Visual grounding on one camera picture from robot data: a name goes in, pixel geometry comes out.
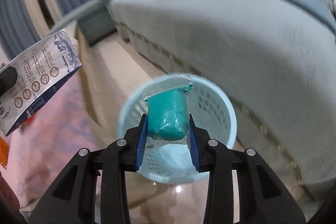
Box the white blue printed wrapper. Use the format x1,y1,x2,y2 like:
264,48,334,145
1,28,81,136

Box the teal snack packet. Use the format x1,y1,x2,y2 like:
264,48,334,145
142,75,194,149

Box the blue curtain left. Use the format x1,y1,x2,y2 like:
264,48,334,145
0,0,40,59

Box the orange packet edge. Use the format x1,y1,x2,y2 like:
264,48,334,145
0,138,9,169

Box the pink patterned table cloth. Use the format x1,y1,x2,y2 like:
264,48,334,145
1,67,104,210

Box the light blue waste basket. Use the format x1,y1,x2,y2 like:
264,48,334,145
117,74,237,184

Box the teal sofa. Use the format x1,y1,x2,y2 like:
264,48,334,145
54,0,335,200

